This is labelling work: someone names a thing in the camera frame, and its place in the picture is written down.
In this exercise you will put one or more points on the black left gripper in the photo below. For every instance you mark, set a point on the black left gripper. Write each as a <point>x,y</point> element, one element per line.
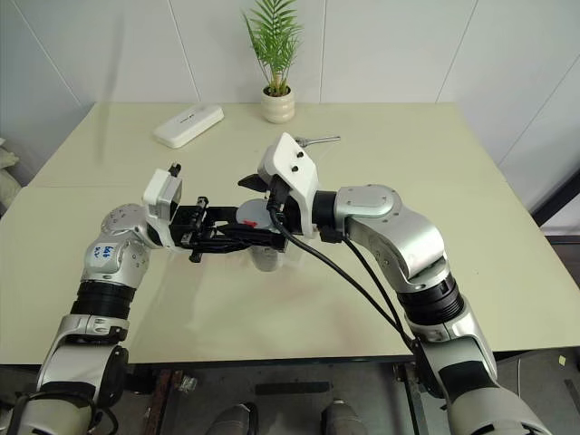
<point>183,226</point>

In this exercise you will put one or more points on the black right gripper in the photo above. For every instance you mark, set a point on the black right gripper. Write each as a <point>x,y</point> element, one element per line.
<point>292,217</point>

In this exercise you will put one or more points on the clear plastic jar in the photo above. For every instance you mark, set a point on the clear plastic jar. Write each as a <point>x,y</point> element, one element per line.
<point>267,260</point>

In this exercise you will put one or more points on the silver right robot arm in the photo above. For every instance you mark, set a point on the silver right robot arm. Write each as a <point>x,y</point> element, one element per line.
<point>408,240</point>

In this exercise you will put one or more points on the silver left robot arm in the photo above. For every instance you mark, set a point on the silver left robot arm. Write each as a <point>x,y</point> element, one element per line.
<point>104,265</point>

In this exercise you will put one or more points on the flat white box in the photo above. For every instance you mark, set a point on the flat white box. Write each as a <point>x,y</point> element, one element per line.
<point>188,123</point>

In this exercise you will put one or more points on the small silver metal tool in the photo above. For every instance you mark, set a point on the small silver metal tool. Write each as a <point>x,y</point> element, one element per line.
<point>319,138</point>

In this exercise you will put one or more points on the green plant in white pot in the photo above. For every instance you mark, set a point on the green plant in white pot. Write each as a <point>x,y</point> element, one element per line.
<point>276,102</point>

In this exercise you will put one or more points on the small crumpled clear plastic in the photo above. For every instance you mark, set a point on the small crumpled clear plastic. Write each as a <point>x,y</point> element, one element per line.
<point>188,384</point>

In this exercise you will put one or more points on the black flat plate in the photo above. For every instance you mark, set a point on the black flat plate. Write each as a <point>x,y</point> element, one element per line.
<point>292,388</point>

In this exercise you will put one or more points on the rusty metal bar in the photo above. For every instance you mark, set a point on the rusty metal bar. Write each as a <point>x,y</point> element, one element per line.
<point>161,403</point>

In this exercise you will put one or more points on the dark grey rounded shape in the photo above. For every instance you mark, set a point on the dark grey rounded shape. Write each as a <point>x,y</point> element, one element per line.
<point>341,418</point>
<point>235,419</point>

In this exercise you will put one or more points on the pale sack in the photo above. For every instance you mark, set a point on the pale sack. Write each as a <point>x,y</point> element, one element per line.
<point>6,172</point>

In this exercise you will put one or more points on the small yellow note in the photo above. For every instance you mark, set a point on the small yellow note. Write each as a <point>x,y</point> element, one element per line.
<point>562,360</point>

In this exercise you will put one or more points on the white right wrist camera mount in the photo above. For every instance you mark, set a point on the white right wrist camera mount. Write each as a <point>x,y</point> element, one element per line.
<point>292,163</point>

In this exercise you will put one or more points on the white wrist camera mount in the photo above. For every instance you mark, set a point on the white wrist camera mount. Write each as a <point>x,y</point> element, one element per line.
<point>292,163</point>
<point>159,195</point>

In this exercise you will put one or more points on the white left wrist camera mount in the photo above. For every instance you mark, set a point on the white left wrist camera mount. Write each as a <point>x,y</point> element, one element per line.
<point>159,195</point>

